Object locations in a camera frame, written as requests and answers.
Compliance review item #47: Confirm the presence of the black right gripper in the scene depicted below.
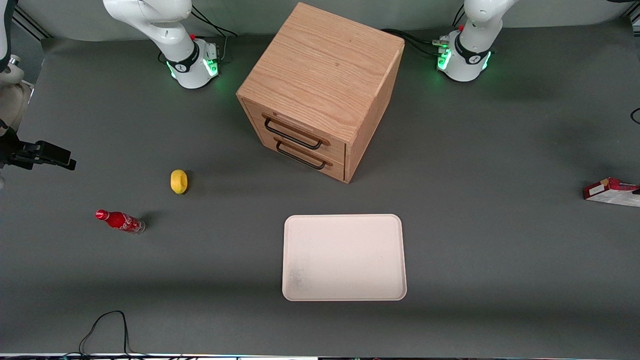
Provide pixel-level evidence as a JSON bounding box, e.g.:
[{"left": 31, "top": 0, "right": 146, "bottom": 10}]
[{"left": 0, "top": 127, "right": 77, "bottom": 171}]

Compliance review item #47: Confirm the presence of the red cookie box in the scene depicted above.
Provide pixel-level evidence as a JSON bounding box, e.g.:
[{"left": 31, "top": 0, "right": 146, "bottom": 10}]
[{"left": 582, "top": 177, "right": 640, "bottom": 208}]

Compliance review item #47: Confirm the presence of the cream plastic tray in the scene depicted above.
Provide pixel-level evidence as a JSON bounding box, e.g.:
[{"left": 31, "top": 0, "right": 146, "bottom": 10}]
[{"left": 282, "top": 214, "right": 408, "bottom": 302}]

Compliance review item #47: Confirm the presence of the red cola bottle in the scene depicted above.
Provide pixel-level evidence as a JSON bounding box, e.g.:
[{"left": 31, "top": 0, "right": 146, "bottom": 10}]
[{"left": 95, "top": 209, "right": 146, "bottom": 235}]

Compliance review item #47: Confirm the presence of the yellow lemon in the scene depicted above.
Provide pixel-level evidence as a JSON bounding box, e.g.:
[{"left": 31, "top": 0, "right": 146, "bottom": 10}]
[{"left": 170, "top": 169, "right": 189, "bottom": 195}]

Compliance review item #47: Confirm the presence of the oak wooden drawer cabinet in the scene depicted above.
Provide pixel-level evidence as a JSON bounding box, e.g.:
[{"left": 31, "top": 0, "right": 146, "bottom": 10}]
[{"left": 236, "top": 2, "right": 405, "bottom": 184}]

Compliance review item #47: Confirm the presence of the aluminium frame rail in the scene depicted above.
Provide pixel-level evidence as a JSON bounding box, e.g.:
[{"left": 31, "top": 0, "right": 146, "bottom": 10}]
[{"left": 11, "top": 4, "right": 54, "bottom": 41}]

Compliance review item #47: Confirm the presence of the thin black looped cable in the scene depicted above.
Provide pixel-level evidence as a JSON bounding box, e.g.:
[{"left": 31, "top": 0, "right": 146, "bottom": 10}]
[{"left": 65, "top": 310, "right": 151, "bottom": 360}]

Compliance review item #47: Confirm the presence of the black right base cable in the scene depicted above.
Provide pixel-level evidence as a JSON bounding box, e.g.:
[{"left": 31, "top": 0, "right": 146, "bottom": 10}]
[{"left": 191, "top": 5, "right": 239, "bottom": 62}]

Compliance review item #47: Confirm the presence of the black base cable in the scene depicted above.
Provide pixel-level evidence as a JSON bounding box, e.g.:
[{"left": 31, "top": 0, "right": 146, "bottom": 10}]
[
  {"left": 191, "top": 5, "right": 239, "bottom": 62},
  {"left": 382, "top": 28, "right": 447, "bottom": 59}
]

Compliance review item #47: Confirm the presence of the black metal drawer handle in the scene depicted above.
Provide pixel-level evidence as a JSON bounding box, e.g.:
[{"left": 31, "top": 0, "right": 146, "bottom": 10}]
[
  {"left": 264, "top": 117, "right": 324, "bottom": 151},
  {"left": 275, "top": 141, "right": 328, "bottom": 171}
]

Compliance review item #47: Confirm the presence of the black left base cable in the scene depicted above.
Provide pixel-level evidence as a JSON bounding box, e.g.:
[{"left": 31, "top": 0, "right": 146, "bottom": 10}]
[{"left": 382, "top": 28, "right": 447, "bottom": 59}]

